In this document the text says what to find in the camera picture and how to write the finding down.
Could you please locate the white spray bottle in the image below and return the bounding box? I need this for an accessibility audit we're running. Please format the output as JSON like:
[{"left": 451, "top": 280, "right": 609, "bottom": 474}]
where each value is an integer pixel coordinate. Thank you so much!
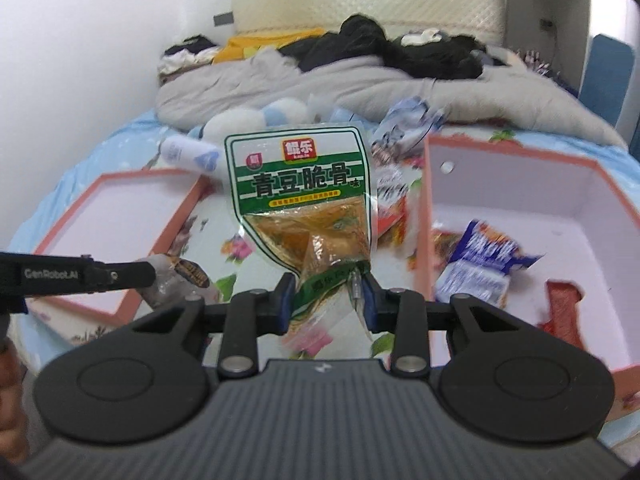
[{"left": 159, "top": 134, "right": 223, "bottom": 177}]

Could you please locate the black jacket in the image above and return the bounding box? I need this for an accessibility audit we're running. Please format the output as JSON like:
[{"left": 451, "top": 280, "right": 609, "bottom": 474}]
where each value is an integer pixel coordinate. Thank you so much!
[{"left": 277, "top": 14, "right": 488, "bottom": 81}]

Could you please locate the white blue plush toy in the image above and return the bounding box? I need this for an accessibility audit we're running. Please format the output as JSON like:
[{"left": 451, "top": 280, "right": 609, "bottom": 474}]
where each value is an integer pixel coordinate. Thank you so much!
[{"left": 187, "top": 99, "right": 308, "bottom": 148}]

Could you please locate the orange patterned snack pouch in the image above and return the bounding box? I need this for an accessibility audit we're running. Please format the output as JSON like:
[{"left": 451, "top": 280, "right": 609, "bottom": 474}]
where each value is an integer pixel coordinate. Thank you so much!
[{"left": 432, "top": 230, "right": 466, "bottom": 271}]

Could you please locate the crumpled blue white plastic bag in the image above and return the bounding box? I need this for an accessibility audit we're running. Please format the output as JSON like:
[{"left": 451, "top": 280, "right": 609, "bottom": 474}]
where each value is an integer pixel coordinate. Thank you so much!
[{"left": 372, "top": 96, "right": 446, "bottom": 153}]

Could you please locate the blue white snack bag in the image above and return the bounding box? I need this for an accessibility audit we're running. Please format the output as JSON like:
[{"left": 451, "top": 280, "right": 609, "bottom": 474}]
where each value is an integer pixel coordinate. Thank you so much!
[{"left": 434, "top": 219, "right": 546, "bottom": 308}]

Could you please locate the red foil snack pouch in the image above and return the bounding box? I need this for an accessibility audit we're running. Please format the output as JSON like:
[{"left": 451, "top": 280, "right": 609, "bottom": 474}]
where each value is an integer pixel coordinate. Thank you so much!
[{"left": 540, "top": 280, "right": 586, "bottom": 336}]

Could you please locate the cream padded headboard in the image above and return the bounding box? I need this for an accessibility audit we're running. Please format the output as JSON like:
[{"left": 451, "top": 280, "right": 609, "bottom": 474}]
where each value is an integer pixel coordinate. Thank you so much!
[{"left": 231, "top": 0, "right": 507, "bottom": 46}]

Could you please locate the blue floral bed sheet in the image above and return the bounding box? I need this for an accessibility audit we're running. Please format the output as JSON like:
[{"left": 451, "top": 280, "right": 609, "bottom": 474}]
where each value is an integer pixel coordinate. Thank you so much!
[{"left": 10, "top": 107, "right": 640, "bottom": 351}]

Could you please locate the dark patterned snack pouch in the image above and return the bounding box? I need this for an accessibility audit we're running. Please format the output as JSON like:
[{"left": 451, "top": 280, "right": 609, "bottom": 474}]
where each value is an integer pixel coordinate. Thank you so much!
[{"left": 135, "top": 255, "right": 221, "bottom": 308}]

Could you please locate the yellow cloth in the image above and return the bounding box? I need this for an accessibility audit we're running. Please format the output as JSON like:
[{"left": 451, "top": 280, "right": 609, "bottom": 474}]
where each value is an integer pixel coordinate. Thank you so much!
[{"left": 212, "top": 27, "right": 326, "bottom": 66}]

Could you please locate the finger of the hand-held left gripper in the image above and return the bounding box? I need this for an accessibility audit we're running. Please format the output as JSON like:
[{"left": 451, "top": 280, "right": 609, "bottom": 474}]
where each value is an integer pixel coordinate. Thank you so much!
[{"left": 84, "top": 258, "right": 157, "bottom": 294}]

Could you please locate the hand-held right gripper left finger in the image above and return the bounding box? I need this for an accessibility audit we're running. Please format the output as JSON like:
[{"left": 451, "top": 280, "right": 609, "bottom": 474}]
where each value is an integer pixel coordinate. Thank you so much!
[{"left": 131, "top": 272, "right": 297, "bottom": 379}]

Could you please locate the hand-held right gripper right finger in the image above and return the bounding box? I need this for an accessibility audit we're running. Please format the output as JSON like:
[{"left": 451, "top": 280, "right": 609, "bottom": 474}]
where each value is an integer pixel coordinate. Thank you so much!
[{"left": 361, "top": 276, "right": 540, "bottom": 376}]

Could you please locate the green label snack pouch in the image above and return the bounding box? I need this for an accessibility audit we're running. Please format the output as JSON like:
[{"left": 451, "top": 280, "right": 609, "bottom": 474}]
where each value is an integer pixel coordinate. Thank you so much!
[{"left": 223, "top": 122, "right": 377, "bottom": 357}]

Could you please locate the grey duvet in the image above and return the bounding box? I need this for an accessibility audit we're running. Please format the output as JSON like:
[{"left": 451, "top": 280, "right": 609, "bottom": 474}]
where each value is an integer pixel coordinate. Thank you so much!
[{"left": 155, "top": 45, "right": 628, "bottom": 148}]

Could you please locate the blue covered chair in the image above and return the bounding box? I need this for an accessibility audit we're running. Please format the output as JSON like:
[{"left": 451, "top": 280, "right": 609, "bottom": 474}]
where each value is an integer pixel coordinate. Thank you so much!
[{"left": 580, "top": 34, "right": 636, "bottom": 133}]

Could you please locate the black white clothes heap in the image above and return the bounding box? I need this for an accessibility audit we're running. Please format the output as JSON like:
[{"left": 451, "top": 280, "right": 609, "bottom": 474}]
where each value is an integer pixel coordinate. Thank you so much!
[{"left": 157, "top": 34, "right": 221, "bottom": 77}]

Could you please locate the salmon box lid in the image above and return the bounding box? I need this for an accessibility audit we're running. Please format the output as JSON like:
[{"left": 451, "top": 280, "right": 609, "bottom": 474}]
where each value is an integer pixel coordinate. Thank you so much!
[{"left": 32, "top": 167, "right": 213, "bottom": 328}]

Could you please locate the row of cosmetic bottles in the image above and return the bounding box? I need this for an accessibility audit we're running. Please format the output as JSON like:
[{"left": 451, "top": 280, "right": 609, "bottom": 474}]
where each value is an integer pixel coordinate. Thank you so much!
[{"left": 517, "top": 47, "right": 556, "bottom": 73}]

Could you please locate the salmon cardboard box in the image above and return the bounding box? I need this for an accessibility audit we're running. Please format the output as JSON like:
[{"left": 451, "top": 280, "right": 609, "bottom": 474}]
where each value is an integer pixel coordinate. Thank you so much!
[{"left": 409, "top": 132, "right": 640, "bottom": 421}]

